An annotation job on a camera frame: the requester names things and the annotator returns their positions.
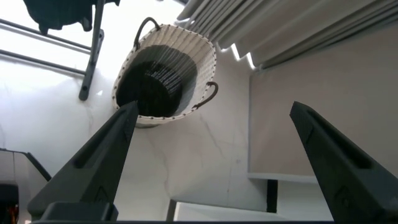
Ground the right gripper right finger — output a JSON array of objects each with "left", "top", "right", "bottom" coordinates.
[{"left": 289, "top": 101, "right": 398, "bottom": 223}]

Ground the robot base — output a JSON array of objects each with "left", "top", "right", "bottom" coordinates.
[{"left": 0, "top": 148, "right": 52, "bottom": 223}]

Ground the beige curtain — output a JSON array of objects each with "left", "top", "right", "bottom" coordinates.
[{"left": 174, "top": 0, "right": 398, "bottom": 70}]

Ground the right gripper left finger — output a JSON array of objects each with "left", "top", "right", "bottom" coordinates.
[{"left": 27, "top": 101, "right": 140, "bottom": 218}]

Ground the black clothes rack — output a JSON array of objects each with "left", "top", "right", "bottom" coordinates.
[{"left": 0, "top": 0, "right": 105, "bottom": 102}]

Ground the white laundry basket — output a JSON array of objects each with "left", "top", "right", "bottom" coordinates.
[{"left": 111, "top": 17, "right": 220, "bottom": 128}]

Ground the black short-sleeved shirt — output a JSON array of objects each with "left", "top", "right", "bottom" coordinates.
[{"left": 22, "top": 0, "right": 121, "bottom": 35}]

